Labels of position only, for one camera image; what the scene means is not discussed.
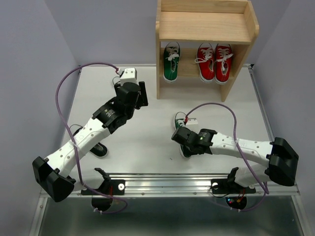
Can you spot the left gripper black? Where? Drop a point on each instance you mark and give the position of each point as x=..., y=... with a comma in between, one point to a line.
x=144, y=101

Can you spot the green sneaker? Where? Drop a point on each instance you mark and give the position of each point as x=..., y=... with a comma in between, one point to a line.
x=178, y=122
x=171, y=58

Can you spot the red sneaker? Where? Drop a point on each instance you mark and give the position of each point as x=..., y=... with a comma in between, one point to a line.
x=205, y=61
x=223, y=55

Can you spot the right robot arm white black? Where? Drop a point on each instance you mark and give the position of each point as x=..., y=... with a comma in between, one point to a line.
x=274, y=161

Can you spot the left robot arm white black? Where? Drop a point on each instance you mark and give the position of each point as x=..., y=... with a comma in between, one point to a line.
x=52, y=172

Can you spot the wooden shoe shelf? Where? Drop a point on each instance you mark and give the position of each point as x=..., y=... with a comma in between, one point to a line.
x=232, y=22

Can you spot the black sneaker far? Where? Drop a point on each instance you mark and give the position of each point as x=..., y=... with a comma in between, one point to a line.
x=116, y=82

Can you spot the black sneaker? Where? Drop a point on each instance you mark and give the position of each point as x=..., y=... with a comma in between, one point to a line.
x=99, y=150
x=116, y=82

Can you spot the black sneaker near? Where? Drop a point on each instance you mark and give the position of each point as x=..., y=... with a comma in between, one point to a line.
x=99, y=150

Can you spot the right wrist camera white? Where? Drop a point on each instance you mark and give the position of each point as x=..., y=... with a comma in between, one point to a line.
x=191, y=121

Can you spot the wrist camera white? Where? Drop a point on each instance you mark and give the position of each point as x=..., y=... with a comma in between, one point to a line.
x=128, y=75
x=191, y=121

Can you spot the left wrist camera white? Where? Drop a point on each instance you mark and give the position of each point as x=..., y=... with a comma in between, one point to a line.
x=128, y=75

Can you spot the aluminium rail front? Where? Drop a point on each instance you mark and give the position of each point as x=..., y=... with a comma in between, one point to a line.
x=168, y=185

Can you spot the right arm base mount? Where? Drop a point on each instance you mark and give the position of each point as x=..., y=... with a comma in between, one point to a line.
x=234, y=194

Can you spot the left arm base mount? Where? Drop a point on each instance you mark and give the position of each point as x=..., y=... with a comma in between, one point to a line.
x=105, y=197

